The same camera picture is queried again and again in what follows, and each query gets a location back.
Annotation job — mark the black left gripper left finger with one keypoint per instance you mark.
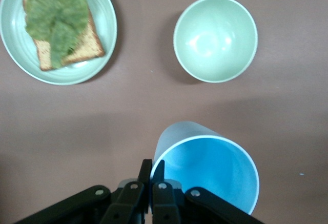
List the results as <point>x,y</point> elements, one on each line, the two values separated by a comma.
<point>123,203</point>

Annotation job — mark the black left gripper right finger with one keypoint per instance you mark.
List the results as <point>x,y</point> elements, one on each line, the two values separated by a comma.
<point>166,203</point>

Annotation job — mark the blue plastic cup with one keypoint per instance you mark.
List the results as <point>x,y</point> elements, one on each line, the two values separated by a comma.
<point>210,167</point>

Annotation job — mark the brown table cover mat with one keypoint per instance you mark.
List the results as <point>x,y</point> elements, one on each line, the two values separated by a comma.
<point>77,131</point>

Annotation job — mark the toast slice under lettuce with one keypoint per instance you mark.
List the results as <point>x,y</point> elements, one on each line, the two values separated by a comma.
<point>87,47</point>

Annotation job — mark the pale green bowl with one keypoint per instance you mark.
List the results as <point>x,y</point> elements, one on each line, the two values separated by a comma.
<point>215,39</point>

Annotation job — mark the pale green plate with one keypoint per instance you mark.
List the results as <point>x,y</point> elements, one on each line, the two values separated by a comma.
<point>15,42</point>

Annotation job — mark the green lettuce leaf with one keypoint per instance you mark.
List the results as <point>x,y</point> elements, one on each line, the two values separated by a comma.
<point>56,13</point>

